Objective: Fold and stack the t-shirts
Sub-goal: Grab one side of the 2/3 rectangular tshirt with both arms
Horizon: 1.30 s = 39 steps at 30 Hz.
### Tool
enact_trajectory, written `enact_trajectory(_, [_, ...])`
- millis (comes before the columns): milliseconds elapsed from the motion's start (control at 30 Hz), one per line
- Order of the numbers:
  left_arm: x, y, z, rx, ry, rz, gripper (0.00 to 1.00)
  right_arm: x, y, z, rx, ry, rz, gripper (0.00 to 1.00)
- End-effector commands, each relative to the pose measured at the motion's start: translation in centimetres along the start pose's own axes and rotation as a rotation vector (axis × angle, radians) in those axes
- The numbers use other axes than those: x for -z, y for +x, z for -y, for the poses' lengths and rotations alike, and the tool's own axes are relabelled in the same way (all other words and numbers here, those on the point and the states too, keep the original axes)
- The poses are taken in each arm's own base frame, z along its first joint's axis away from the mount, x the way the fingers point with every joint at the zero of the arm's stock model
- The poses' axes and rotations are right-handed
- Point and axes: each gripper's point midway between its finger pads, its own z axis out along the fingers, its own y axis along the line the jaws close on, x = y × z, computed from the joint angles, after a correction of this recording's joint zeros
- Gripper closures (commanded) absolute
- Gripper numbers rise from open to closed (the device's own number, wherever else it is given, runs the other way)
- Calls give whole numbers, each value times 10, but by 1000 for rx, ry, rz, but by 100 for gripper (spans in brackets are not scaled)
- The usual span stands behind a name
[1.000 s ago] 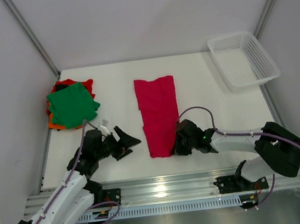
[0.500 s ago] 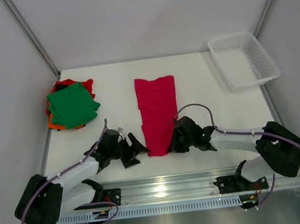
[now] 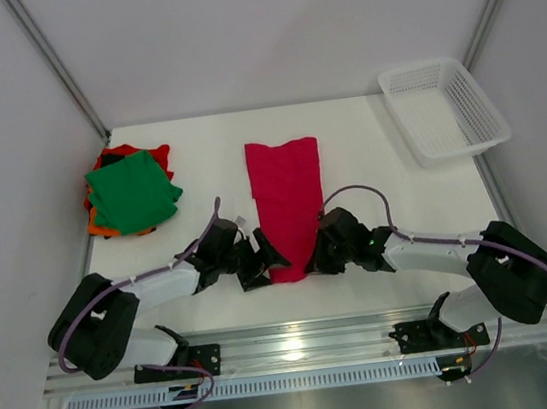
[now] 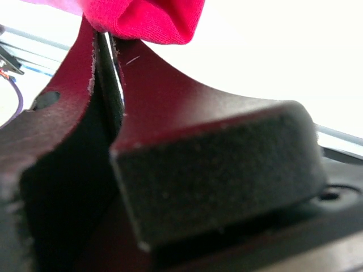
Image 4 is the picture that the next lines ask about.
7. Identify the crimson t shirt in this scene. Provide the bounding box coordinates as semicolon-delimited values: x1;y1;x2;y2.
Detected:
29;0;205;45

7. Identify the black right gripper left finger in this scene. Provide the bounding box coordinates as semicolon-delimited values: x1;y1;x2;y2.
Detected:
1;20;116;271

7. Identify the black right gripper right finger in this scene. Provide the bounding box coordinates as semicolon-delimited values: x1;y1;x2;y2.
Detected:
110;40;326;252

